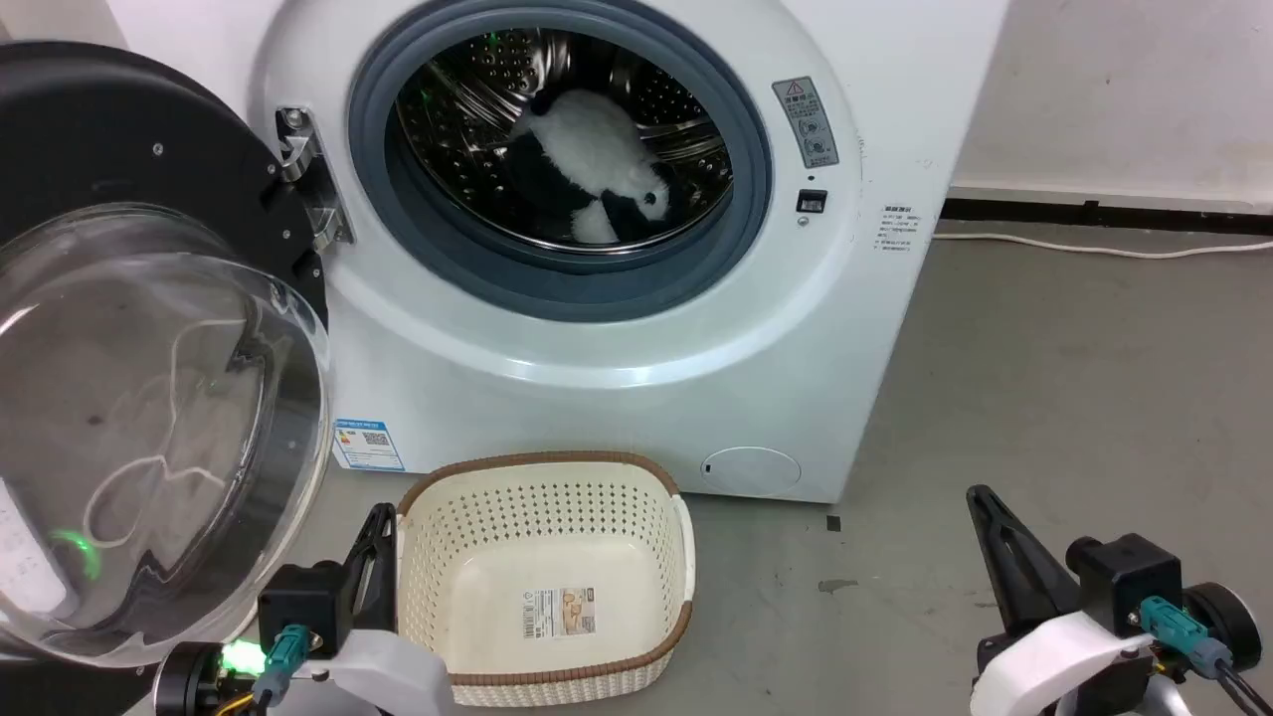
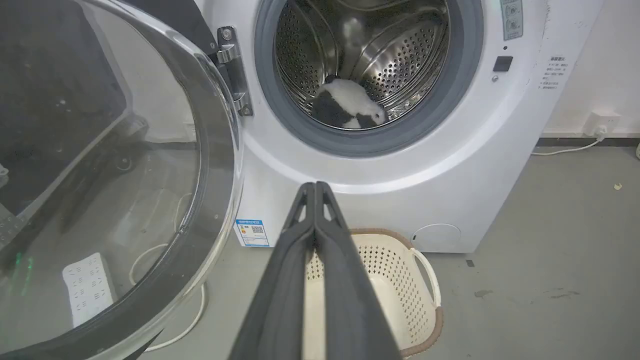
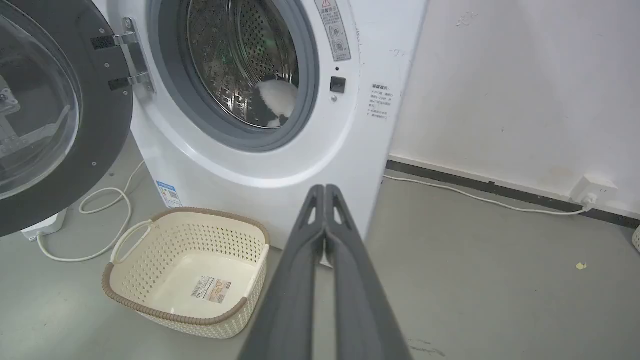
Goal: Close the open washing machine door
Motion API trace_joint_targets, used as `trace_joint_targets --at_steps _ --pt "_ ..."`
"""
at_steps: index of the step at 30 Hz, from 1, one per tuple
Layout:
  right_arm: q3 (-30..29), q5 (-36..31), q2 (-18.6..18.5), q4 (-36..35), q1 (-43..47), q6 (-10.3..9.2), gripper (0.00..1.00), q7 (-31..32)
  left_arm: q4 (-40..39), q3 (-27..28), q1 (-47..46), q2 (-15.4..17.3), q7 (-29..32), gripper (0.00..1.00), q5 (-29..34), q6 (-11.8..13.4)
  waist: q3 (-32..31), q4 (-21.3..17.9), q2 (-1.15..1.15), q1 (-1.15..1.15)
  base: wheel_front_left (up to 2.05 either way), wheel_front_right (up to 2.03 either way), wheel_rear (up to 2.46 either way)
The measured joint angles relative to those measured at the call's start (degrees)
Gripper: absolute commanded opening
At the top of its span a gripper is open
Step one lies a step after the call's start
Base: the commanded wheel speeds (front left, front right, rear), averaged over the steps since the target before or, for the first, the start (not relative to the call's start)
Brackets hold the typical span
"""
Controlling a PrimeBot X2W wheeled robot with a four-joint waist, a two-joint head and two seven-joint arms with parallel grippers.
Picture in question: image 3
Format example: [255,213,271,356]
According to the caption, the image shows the white power strip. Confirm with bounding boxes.
[21,208,69,242]

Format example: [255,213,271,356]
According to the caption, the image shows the white power strip cable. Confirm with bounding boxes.
[36,160,146,263]

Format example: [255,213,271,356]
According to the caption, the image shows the white front-load washing machine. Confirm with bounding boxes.
[91,0,430,251]

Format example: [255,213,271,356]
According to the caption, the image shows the white wall socket plug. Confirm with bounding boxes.
[570,175,619,210]

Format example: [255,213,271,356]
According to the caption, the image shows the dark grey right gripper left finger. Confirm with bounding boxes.
[238,184,327,360]

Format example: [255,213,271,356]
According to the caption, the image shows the white cloth inside drum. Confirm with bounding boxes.
[248,75,300,128]

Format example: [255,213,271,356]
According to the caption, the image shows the black round washer door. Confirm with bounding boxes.
[0,0,135,238]

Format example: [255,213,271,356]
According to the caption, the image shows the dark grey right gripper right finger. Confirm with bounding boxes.
[325,184,414,360]

